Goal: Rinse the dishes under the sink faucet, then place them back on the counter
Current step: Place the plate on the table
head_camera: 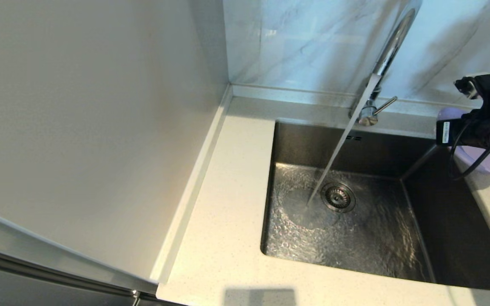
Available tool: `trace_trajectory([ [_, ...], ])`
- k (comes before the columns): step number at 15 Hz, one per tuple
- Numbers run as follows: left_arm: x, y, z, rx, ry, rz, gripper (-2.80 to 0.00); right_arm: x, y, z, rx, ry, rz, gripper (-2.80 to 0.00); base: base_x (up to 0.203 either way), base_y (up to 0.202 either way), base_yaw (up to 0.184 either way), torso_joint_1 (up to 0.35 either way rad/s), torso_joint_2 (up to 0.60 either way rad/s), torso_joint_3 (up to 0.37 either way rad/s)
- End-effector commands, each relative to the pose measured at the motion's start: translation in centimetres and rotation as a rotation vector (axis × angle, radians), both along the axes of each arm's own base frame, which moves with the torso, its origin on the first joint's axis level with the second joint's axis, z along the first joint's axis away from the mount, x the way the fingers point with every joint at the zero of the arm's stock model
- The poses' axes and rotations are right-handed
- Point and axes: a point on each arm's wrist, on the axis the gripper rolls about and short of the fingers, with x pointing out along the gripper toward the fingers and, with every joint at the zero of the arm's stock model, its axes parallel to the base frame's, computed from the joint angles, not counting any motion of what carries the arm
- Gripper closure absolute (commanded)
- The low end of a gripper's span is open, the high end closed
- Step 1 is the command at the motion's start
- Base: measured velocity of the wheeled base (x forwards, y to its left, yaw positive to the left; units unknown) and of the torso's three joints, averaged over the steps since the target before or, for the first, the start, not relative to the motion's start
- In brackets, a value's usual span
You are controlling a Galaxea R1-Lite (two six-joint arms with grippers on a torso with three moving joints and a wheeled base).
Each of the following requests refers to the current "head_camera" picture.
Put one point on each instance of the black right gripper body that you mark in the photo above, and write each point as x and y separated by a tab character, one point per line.
487	138

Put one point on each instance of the purple round plate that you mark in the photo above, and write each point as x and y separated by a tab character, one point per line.
489	165

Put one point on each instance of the chrome gooseneck kitchen faucet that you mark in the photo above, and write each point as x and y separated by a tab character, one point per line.
394	42

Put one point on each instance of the stainless steel sink basin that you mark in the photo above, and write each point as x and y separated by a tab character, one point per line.
377	255

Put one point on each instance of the running water stream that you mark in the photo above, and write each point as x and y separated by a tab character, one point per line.
341	142

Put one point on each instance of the round metal drain strainer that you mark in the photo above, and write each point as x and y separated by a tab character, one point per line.
338	197

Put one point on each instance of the tall white-sided grey cabinet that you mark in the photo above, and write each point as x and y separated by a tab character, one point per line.
79	127

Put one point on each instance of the chrome cabinet trim bar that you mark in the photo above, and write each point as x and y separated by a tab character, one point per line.
58	270

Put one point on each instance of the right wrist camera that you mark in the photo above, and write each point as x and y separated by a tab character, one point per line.
468	88

